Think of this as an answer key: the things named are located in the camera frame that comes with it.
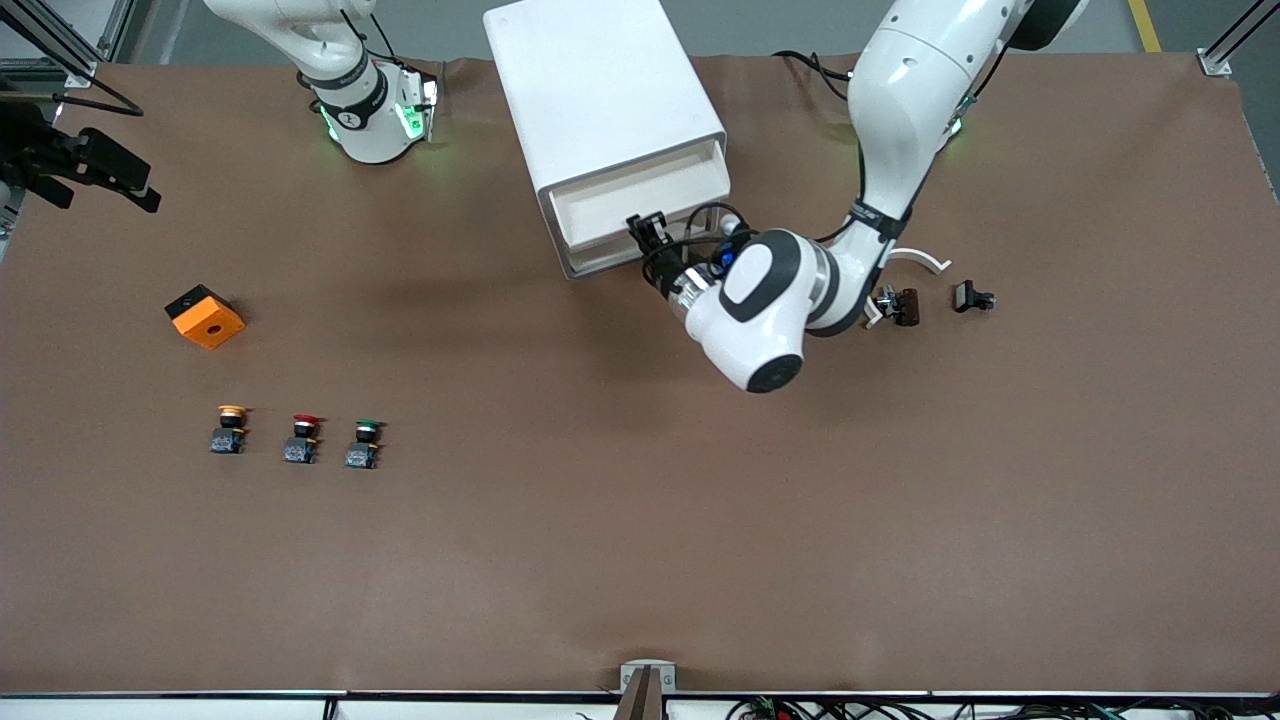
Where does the white table edge rail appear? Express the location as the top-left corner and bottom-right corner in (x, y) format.
(0, 689), (1280, 720)

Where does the orange and black box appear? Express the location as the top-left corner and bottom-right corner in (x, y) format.
(164, 284), (246, 351)

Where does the white curved clamp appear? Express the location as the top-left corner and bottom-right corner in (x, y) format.
(863, 247), (953, 330)

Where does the bundle of thin cables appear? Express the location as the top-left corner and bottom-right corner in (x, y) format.
(725, 697), (1280, 720)

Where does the yellow push button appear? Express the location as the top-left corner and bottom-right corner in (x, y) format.
(209, 404), (251, 455)

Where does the green push button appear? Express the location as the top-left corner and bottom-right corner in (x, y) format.
(345, 418), (387, 470)

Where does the black arm base cable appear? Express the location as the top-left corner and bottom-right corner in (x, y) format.
(773, 48), (857, 89)

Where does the aluminium frame profile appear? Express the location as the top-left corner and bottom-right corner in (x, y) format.
(1197, 0), (1280, 79)
(0, 0), (141, 86)

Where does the red push button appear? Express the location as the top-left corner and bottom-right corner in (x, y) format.
(283, 413), (323, 465)

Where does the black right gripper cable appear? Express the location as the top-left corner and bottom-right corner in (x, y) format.
(0, 70), (145, 119)

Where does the gray metal mount bracket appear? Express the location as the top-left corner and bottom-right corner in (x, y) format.
(615, 659), (677, 720)

